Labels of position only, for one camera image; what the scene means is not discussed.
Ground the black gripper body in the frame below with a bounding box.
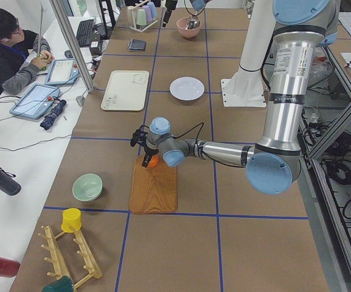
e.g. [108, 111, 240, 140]
[130, 125, 159, 158]

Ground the orange fruit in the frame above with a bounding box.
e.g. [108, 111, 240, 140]
[148, 155, 159, 168]

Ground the white round plate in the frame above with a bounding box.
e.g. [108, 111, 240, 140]
[170, 77, 204, 101]

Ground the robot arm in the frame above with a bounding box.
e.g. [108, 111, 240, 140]
[184, 0, 210, 16]

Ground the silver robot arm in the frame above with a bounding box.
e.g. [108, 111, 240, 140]
[130, 1, 340, 195]

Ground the cream bear tray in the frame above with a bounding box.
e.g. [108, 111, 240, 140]
[100, 70, 150, 111]

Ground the wooden cutting board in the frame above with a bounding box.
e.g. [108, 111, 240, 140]
[129, 156, 178, 214]

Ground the green bowl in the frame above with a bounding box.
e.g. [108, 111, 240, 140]
[72, 173, 103, 202]

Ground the folded grey cloth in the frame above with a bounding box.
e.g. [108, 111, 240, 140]
[128, 39, 147, 52]

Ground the folded plaid umbrella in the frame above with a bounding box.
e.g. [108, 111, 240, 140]
[40, 100, 67, 130]

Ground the yellow cup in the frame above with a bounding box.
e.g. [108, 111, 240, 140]
[61, 208, 82, 233]

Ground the far blue teach pendant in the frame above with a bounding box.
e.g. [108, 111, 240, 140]
[44, 58, 80, 86]

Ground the blue teach pendant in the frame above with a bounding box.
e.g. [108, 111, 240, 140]
[9, 83, 60, 120]
[44, 58, 80, 86]

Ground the near blue teach pendant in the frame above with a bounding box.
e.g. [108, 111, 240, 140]
[9, 83, 60, 120]

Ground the pale green cup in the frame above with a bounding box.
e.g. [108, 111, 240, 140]
[136, 9, 147, 27]

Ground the black keyboard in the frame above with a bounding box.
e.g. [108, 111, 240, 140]
[75, 19, 95, 47]

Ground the purple cup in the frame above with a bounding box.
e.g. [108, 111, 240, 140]
[142, 2, 157, 22]

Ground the pink bowl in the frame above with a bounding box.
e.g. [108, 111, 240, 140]
[176, 16, 201, 39]

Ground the metal utensil in bowl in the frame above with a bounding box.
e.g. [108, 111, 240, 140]
[186, 15, 200, 30]

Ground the wooden cup rack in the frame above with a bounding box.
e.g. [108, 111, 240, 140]
[38, 225, 103, 291]

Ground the black water bottle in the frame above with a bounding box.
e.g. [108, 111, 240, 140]
[0, 167, 21, 196]

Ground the dark green cup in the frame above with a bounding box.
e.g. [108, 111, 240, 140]
[41, 276, 74, 292]

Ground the seated person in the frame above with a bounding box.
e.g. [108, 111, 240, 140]
[0, 8, 54, 96]

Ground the white wire cup rack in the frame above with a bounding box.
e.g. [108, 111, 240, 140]
[130, 9, 158, 32]

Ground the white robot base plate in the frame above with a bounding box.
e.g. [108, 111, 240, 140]
[221, 78, 266, 108]

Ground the aluminium frame post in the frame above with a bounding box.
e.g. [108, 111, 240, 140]
[49, 0, 94, 93]

